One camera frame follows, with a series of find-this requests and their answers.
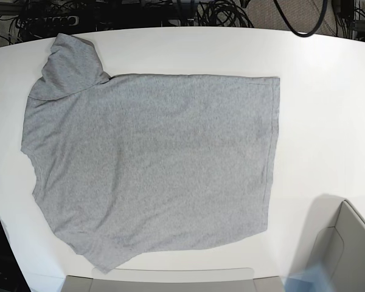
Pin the grey T-shirt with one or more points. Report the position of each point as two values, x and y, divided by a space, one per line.
140 163

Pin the blue blurred object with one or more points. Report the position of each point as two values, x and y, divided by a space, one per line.
312 279

